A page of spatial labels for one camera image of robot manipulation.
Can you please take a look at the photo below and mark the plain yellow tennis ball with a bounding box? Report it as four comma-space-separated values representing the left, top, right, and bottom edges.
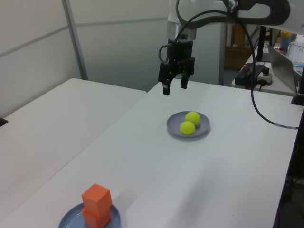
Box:
185, 111, 201, 126

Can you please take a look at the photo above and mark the blue plate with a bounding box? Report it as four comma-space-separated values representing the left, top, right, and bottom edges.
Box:
58, 203, 122, 228

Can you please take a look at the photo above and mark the grey emergency stop button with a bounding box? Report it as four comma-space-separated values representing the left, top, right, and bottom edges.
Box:
260, 68, 273, 84

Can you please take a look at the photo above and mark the black stand with base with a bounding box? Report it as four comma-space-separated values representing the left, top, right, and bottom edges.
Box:
291, 67, 304, 105

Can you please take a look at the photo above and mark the orange cube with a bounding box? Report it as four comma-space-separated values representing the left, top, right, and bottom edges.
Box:
82, 205, 112, 228
81, 183, 113, 218

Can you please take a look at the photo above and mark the silver laptop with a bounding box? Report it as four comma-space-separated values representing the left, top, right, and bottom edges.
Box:
267, 44, 301, 95

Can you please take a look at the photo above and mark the yellow tennis ball black print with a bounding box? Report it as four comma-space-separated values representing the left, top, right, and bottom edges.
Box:
179, 121, 196, 135

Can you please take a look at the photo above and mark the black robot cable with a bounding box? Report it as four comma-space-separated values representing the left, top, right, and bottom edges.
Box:
158, 0, 300, 130

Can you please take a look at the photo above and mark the black monitor pole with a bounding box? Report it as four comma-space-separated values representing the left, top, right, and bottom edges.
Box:
257, 25, 267, 63

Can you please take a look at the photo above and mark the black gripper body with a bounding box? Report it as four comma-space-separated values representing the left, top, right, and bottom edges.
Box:
166, 39, 194, 64

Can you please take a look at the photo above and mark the purple plate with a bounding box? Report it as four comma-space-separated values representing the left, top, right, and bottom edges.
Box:
166, 111, 211, 141

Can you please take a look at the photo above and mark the grey partition post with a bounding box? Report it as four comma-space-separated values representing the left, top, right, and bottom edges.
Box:
63, 0, 89, 80

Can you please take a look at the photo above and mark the blue cup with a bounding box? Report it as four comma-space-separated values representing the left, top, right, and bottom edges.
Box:
280, 30, 292, 49

